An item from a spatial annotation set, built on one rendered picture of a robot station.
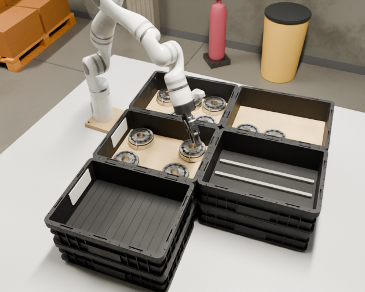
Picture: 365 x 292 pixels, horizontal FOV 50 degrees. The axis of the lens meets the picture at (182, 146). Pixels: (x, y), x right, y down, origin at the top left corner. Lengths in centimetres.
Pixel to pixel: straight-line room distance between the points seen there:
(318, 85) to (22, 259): 272
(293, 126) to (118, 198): 79
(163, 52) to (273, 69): 220
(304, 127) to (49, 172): 110
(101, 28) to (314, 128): 94
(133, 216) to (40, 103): 221
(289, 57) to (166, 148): 196
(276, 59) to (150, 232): 229
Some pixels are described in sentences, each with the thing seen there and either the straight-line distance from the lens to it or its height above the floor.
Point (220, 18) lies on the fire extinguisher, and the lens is 341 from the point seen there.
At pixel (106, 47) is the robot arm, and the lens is 162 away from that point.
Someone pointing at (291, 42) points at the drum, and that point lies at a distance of 324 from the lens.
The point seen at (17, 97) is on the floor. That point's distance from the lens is 357.
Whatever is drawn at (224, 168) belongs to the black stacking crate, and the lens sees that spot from 148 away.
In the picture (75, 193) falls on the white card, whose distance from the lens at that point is 137.
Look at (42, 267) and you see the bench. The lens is 147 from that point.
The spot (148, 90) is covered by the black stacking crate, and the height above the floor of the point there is 90.
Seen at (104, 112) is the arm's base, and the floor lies 78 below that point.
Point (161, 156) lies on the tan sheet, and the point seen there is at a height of 83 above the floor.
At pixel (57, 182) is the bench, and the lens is 170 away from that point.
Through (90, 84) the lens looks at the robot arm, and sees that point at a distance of 178.
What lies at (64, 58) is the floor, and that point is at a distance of 396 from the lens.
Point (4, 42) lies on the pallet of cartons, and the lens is 383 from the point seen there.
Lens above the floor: 190
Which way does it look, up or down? 43 degrees down
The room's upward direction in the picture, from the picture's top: 2 degrees counter-clockwise
